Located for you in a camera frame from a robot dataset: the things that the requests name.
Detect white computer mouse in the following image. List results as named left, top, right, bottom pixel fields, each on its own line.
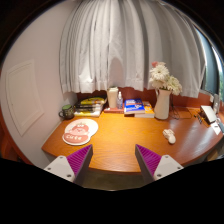
left=163, top=129, right=176, bottom=144

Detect red flat tray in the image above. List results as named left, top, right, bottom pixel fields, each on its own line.
left=104, top=107, right=124, bottom=114

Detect white and pink flowers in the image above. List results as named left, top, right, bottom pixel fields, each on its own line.
left=149, top=61, right=182, bottom=95

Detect dark green mug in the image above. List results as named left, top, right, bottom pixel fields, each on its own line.
left=58, top=104, right=74, bottom=120

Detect clear sanitizer bottle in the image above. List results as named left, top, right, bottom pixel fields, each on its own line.
left=117, top=91, right=123, bottom=109

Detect blue book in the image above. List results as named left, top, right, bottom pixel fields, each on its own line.
left=124, top=99, right=145, bottom=114

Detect white sheer curtain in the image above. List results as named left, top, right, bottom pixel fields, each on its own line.
left=60, top=0, right=205, bottom=98

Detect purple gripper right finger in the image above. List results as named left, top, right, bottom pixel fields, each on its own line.
left=134, top=143, right=185, bottom=186

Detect pink cartoon mouse pad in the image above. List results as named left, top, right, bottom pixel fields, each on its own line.
left=62, top=119, right=98, bottom=146

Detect white ceramic vase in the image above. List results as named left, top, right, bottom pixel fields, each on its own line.
left=154, top=89, right=171, bottom=120

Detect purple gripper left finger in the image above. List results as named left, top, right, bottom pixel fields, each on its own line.
left=43, top=143, right=94, bottom=187

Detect orange book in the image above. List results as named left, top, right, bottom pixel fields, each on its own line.
left=136, top=101, right=155, bottom=118

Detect black cable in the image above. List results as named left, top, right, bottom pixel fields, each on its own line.
left=169, top=94, right=194, bottom=121

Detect stack of dark books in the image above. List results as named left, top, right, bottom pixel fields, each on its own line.
left=74, top=97, right=107, bottom=117

